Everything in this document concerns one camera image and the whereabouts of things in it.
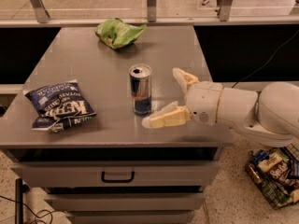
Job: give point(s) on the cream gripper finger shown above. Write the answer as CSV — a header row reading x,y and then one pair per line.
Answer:
x,y
169,116
184,79

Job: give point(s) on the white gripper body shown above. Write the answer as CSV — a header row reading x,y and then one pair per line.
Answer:
x,y
204,103

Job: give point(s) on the Red Bull can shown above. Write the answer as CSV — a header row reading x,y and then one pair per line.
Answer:
x,y
140,82

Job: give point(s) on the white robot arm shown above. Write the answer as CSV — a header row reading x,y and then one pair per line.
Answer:
x,y
269,117

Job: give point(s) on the blue snack pack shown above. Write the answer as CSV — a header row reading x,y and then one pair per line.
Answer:
x,y
259,156

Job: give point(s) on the green chip bag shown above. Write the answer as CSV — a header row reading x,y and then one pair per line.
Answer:
x,y
117,34

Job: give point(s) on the cream snack packet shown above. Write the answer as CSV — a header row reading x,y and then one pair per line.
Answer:
x,y
266,165

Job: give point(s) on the brown snack bag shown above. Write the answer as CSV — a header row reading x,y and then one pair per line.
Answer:
x,y
279,172

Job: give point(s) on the blue chip bag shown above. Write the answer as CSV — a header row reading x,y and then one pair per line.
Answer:
x,y
59,106

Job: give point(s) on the black stand pole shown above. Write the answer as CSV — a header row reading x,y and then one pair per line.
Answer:
x,y
19,202

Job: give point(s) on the black drawer handle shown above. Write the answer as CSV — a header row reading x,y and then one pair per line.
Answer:
x,y
117,178

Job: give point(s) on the black wire basket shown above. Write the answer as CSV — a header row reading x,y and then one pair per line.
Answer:
x,y
276,194

